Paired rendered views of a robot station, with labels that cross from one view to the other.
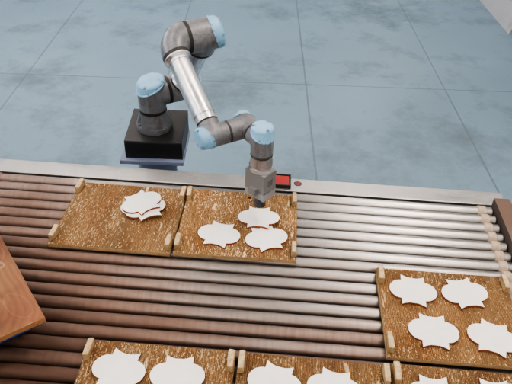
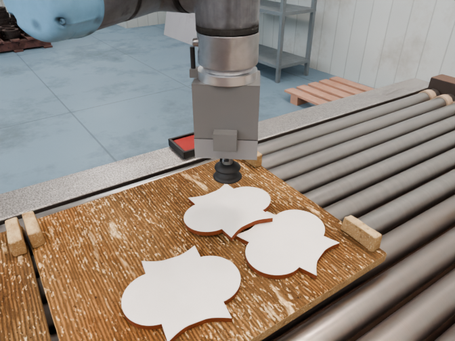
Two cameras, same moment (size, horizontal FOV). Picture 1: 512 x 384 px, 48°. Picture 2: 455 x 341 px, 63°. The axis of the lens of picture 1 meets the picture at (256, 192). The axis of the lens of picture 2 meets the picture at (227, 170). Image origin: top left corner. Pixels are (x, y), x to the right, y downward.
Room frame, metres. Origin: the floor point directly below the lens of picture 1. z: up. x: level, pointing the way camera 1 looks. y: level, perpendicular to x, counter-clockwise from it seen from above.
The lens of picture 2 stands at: (1.20, 0.25, 1.30)
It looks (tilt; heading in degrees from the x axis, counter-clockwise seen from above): 32 degrees down; 324
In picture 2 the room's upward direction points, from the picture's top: straight up
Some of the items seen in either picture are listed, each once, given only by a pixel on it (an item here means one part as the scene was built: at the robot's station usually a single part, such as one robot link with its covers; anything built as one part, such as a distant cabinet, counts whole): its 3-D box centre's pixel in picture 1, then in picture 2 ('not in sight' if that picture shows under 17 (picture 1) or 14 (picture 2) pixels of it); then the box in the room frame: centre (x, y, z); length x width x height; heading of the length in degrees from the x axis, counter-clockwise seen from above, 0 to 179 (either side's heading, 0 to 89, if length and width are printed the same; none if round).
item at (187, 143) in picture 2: (281, 180); (191, 145); (1.83, -0.10, 0.92); 0.06 x 0.06 x 0.01; 87
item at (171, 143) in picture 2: (281, 180); (191, 144); (1.83, -0.10, 0.92); 0.08 x 0.08 x 0.02; 87
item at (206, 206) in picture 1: (238, 223); (196, 241); (1.56, 0.06, 0.93); 0.41 x 0.35 x 0.02; 88
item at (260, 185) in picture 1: (257, 180); (225, 113); (1.57, 0.00, 1.11); 0.10 x 0.09 x 0.16; 140
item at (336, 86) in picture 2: not in sight; (355, 104); (3.08, -2.51, 0.05); 1.13 x 0.78 x 0.10; 177
